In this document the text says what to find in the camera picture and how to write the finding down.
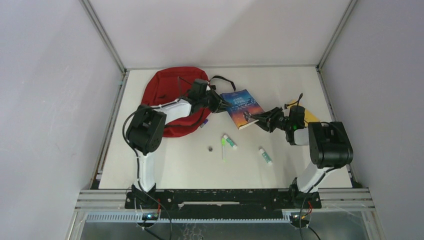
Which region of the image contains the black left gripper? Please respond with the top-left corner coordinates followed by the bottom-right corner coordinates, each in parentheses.
top-left (198, 89), bottom-right (232, 114)

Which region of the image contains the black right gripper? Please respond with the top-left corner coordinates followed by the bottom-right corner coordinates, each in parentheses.
top-left (253, 105), bottom-right (293, 132)

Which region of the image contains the blue Jane Eyre book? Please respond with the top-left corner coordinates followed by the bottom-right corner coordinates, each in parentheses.
top-left (220, 89), bottom-right (265, 130)

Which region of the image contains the red student backpack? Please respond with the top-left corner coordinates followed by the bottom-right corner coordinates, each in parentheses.
top-left (141, 66), bottom-right (211, 138)

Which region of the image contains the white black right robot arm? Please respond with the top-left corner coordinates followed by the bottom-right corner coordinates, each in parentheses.
top-left (251, 105), bottom-right (354, 208)

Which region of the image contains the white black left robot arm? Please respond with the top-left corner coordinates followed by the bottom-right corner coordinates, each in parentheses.
top-left (122, 79), bottom-right (231, 209)

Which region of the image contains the purple capped small tube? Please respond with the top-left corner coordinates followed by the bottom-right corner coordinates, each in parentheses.
top-left (199, 119), bottom-right (209, 128)

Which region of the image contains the green capped white pen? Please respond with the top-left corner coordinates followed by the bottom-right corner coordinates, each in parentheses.
top-left (221, 137), bottom-right (226, 162)

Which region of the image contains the green white glue stick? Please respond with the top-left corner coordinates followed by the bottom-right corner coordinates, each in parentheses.
top-left (258, 147), bottom-right (273, 165)
top-left (223, 134), bottom-right (238, 149)

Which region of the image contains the yellow notebook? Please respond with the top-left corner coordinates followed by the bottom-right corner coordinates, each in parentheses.
top-left (284, 100), bottom-right (321, 126)

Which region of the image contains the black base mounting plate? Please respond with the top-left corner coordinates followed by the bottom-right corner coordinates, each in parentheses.
top-left (124, 186), bottom-right (322, 210)

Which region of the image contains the black right camera cable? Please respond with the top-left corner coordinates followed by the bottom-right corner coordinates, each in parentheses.
top-left (284, 93), bottom-right (304, 110)

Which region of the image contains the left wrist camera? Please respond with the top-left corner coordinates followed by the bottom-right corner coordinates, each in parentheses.
top-left (190, 78), bottom-right (209, 98)

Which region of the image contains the aluminium frame rail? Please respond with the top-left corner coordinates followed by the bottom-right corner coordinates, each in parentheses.
top-left (79, 0), bottom-right (128, 75)

